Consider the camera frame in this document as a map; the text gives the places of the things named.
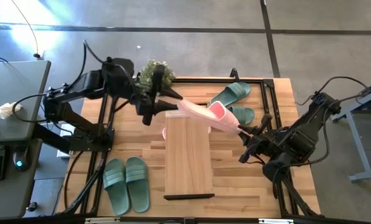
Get crumpled white tissue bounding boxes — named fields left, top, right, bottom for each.
left=0, top=101, right=24, bottom=120

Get silver metal bracket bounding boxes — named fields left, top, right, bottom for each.
left=85, top=217, right=121, bottom=224
left=258, top=218, right=294, bottom=224

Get grey metal stand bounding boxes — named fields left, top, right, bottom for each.
left=330, top=77, right=371, bottom=184

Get potted plant in black pot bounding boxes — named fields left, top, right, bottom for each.
left=138, top=59, right=176, bottom=91

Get black computer mouse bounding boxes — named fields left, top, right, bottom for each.
left=12, top=145, right=31, bottom=172

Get grey desk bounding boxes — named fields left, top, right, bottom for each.
left=0, top=138, right=44, bottom=221
left=0, top=60, right=52, bottom=144

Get white box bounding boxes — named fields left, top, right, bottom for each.
left=56, top=123, right=78, bottom=159

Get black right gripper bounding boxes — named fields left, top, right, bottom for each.
left=237, top=113, right=288, bottom=165

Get black aluminium table frame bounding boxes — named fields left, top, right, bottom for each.
left=60, top=77, right=322, bottom=218

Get pink rubber slide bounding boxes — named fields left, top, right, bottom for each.
left=177, top=98, right=242, bottom=135

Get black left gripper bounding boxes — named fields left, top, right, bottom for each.
left=131, top=63, right=184, bottom=127

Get thin black cable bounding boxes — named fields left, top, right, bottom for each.
left=10, top=0, right=42, bottom=60

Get wooden shelf with black frame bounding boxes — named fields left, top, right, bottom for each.
left=162, top=102, right=216, bottom=200

